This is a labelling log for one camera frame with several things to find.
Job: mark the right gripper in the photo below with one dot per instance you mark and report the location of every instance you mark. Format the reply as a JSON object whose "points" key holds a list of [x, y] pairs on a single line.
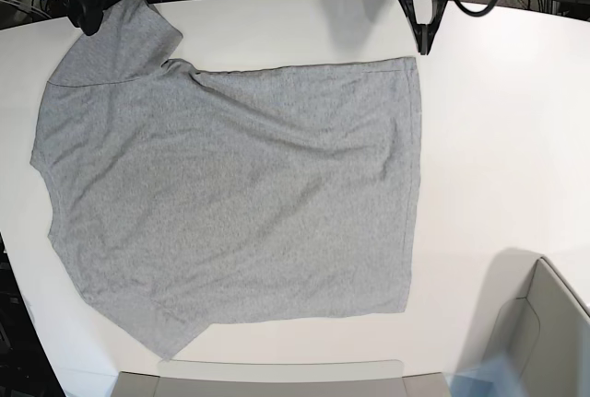
{"points": [[86, 14]]}

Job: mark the grey T-shirt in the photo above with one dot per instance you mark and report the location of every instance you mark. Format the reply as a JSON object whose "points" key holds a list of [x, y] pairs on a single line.
{"points": [[184, 198]]}

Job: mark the grey bin right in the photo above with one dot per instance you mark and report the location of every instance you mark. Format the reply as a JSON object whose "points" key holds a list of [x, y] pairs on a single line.
{"points": [[546, 335]]}

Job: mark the grey bin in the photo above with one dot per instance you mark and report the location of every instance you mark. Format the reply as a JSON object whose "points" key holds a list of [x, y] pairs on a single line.
{"points": [[546, 335], [369, 378]]}

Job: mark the blue cloth in corner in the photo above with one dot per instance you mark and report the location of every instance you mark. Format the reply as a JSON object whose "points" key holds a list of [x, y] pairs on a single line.
{"points": [[494, 377]]}

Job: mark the grey bin front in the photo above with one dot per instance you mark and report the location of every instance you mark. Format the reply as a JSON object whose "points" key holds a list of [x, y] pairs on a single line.
{"points": [[369, 378]]}

